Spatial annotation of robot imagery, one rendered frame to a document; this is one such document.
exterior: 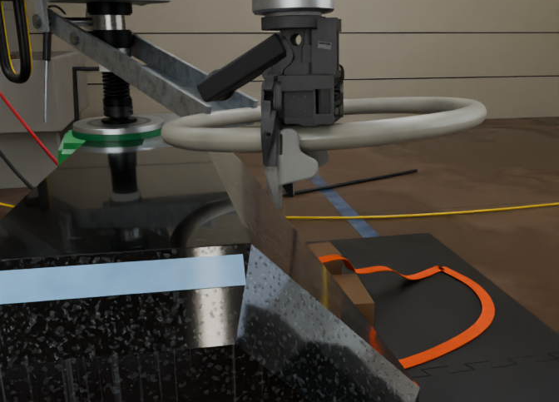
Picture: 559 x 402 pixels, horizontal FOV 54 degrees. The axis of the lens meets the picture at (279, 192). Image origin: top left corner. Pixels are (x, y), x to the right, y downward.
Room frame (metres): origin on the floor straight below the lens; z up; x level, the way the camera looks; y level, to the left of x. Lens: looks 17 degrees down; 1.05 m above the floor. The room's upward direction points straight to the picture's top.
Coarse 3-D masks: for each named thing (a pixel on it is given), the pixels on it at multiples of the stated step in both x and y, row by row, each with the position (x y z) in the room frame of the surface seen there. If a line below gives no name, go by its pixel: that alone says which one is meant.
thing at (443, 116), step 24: (192, 120) 0.91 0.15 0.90; (216, 120) 0.97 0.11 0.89; (240, 120) 1.02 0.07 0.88; (384, 120) 0.63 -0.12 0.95; (408, 120) 0.63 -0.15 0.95; (432, 120) 0.64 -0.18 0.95; (456, 120) 0.66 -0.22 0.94; (480, 120) 0.71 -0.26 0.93; (192, 144) 0.68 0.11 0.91; (216, 144) 0.65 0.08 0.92; (240, 144) 0.63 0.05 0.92; (312, 144) 0.61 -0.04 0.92; (336, 144) 0.61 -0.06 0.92; (360, 144) 0.61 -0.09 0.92; (384, 144) 0.62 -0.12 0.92
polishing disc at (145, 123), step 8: (80, 120) 1.34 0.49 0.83; (88, 120) 1.34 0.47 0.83; (96, 120) 1.34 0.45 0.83; (144, 120) 1.34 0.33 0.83; (152, 120) 1.34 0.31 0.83; (160, 120) 1.34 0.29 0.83; (80, 128) 1.23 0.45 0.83; (88, 128) 1.22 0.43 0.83; (96, 128) 1.22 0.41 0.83; (104, 128) 1.22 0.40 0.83; (112, 128) 1.22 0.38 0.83; (120, 128) 1.22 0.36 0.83; (128, 128) 1.22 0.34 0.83; (136, 128) 1.23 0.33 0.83; (144, 128) 1.25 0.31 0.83; (152, 128) 1.27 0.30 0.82
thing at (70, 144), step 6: (72, 72) 2.69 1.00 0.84; (72, 78) 2.69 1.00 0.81; (78, 108) 2.68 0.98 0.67; (78, 114) 2.67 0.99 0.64; (78, 120) 2.67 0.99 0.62; (66, 138) 2.52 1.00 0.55; (72, 138) 2.52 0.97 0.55; (66, 144) 2.50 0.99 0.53; (72, 144) 2.50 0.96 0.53; (78, 144) 2.50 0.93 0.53; (60, 150) 2.50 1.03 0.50; (66, 150) 2.49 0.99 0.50; (72, 150) 2.49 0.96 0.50; (60, 156) 2.49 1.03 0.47; (66, 156) 2.46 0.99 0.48; (60, 162) 2.49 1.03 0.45
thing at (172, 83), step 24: (72, 24) 1.33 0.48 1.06; (96, 48) 1.25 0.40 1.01; (144, 48) 1.31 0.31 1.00; (120, 72) 1.18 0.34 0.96; (144, 72) 1.11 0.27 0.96; (168, 72) 1.24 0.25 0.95; (192, 72) 1.18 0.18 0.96; (168, 96) 1.05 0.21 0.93; (192, 96) 1.00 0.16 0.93; (240, 96) 1.06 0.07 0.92
